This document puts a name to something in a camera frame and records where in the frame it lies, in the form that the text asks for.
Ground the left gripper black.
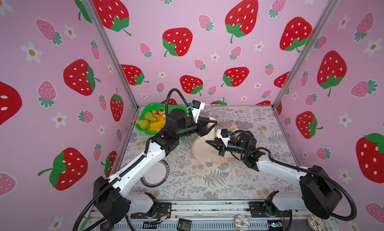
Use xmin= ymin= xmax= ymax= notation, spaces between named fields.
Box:
xmin=174 ymin=116 xmax=216 ymax=142

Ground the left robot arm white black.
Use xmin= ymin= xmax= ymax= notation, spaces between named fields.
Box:
xmin=93 ymin=108 xmax=217 ymax=226

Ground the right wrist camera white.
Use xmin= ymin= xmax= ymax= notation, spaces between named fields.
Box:
xmin=216 ymin=129 xmax=232 ymax=139

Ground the green plastic fruit basket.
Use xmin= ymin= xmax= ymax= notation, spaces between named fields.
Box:
xmin=136 ymin=103 xmax=189 ymax=136

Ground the black square tag left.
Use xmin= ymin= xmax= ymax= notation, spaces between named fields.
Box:
xmin=100 ymin=222 xmax=115 ymax=231

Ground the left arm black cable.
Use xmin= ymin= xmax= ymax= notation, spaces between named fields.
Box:
xmin=71 ymin=87 xmax=196 ymax=231

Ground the aluminium frame post left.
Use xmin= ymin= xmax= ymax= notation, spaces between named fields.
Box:
xmin=82 ymin=0 xmax=139 ymax=110

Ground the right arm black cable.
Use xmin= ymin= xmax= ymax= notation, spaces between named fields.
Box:
xmin=227 ymin=129 xmax=358 ymax=222

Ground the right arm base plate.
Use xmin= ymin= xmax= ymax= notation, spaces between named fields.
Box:
xmin=248 ymin=201 xmax=290 ymax=218

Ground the black square tag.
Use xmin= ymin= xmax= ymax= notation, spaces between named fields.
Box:
xmin=177 ymin=218 xmax=192 ymax=231
xmin=100 ymin=222 xmax=115 ymax=231

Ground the round white plate dark rim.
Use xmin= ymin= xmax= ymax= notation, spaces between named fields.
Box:
xmin=140 ymin=160 xmax=170 ymax=188

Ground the white sprinkled donut centre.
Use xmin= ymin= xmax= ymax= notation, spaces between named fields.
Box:
xmin=234 ymin=215 xmax=250 ymax=231

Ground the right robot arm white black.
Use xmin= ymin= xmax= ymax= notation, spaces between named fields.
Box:
xmin=206 ymin=130 xmax=342 ymax=219

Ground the white sprinkled donut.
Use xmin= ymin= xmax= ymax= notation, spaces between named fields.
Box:
xmin=234 ymin=215 xmax=250 ymax=231
xmin=308 ymin=215 xmax=327 ymax=231

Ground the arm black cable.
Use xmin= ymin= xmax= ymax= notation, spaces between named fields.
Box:
xmin=227 ymin=129 xmax=358 ymax=222
xmin=71 ymin=87 xmax=196 ymax=231

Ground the aluminium frame post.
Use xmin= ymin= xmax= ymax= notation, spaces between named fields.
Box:
xmin=272 ymin=0 xmax=341 ymax=111
xmin=82 ymin=0 xmax=139 ymax=110

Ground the aluminium frame post right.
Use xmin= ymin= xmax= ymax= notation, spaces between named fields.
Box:
xmin=272 ymin=0 xmax=341 ymax=111

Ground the black square tag centre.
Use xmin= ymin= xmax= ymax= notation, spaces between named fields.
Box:
xmin=177 ymin=218 xmax=192 ymax=231

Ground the green fake pear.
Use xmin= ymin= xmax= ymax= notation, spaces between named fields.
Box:
xmin=143 ymin=112 xmax=158 ymax=123

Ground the banana print plastic bag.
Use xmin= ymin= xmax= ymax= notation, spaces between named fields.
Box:
xmin=192 ymin=129 xmax=235 ymax=164

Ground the yellow fake banana bunch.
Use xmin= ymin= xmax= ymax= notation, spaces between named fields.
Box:
xmin=147 ymin=120 xmax=166 ymax=132

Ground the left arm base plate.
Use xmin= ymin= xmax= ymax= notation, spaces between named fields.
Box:
xmin=130 ymin=202 xmax=172 ymax=219

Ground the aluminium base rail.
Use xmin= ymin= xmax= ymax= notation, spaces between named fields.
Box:
xmin=85 ymin=199 xmax=338 ymax=231

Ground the white sprinkled donut right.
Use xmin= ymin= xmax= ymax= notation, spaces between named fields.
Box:
xmin=308 ymin=215 xmax=327 ymax=231

